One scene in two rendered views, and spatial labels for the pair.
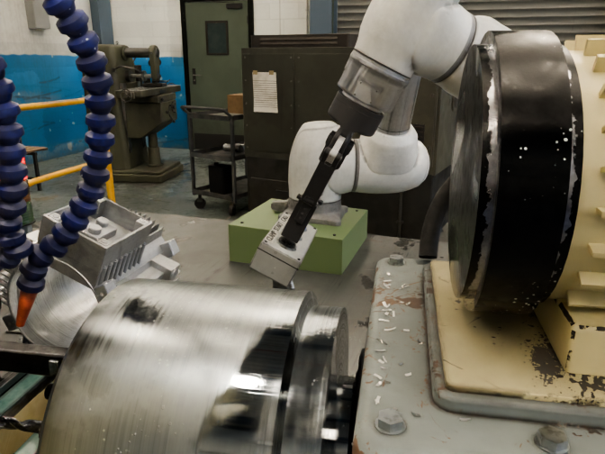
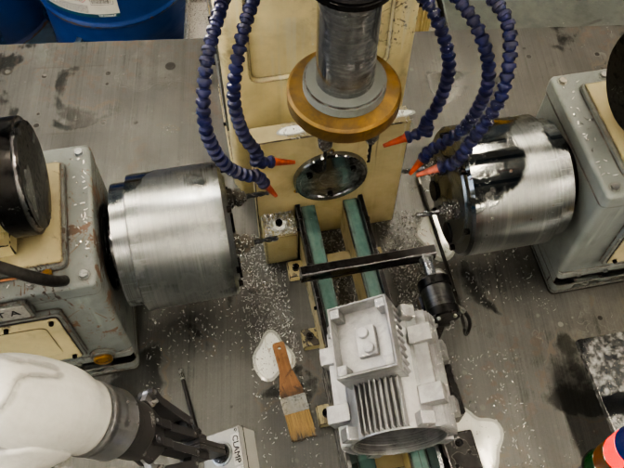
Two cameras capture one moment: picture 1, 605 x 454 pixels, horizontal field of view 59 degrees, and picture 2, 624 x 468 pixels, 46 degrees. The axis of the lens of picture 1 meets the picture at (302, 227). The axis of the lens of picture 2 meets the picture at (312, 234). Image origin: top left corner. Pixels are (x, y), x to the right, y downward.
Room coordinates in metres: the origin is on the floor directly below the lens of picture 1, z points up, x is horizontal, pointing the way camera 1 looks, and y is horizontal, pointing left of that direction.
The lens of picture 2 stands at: (1.12, 0.04, 2.20)
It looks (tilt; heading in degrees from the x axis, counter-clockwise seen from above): 59 degrees down; 158
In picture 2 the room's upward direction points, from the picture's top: 1 degrees clockwise
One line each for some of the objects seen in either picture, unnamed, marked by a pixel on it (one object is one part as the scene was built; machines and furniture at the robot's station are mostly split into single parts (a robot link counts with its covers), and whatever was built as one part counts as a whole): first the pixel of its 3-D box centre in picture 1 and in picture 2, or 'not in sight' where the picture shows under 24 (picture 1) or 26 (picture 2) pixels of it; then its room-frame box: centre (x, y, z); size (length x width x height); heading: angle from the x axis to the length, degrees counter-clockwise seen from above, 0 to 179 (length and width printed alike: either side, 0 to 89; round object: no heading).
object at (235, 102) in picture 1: (237, 151); not in sight; (4.95, 0.60, 0.50); 0.88 x 0.53 x 1.00; 145
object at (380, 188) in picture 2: not in sight; (323, 164); (0.30, 0.40, 0.97); 0.30 x 0.11 x 0.34; 80
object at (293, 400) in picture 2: not in sight; (291, 389); (0.67, 0.19, 0.80); 0.21 x 0.05 x 0.01; 174
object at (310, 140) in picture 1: (320, 159); not in sight; (1.54, -0.05, 1.06); 0.18 x 0.16 x 0.22; 94
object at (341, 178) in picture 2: not in sight; (331, 177); (0.36, 0.39, 1.02); 0.15 x 0.02 x 0.15; 80
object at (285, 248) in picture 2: not in sight; (279, 236); (0.36, 0.28, 0.86); 0.07 x 0.06 x 0.12; 80
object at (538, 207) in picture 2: not in sight; (510, 182); (0.51, 0.70, 1.04); 0.41 x 0.25 x 0.25; 80
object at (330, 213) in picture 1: (308, 205); not in sight; (1.54, -0.02, 0.93); 0.22 x 0.18 x 0.06; 78
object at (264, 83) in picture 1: (264, 91); not in sight; (4.25, 0.29, 1.08); 0.22 x 0.02 x 0.31; 62
